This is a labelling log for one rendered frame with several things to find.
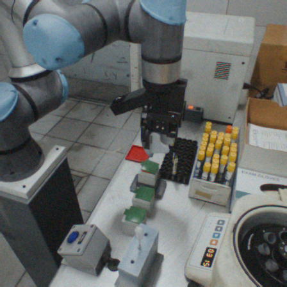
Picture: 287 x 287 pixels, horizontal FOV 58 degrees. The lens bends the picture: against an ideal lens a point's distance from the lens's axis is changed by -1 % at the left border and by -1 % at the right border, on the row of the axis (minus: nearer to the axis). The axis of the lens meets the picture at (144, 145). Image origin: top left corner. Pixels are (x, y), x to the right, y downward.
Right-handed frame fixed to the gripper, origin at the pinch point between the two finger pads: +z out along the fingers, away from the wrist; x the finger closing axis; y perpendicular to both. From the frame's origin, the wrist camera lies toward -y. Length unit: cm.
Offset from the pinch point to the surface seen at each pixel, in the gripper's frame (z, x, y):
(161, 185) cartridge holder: 11.9, 0.6, 3.5
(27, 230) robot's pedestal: 29.2, -15.7, -34.0
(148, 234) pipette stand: 3.2, -19.5, 6.2
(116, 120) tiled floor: 101, 141, -76
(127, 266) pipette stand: 3.3, -26.7, 4.6
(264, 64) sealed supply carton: 4, 75, 29
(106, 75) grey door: 68, 163, -94
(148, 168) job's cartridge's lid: 4.8, -0.9, 0.2
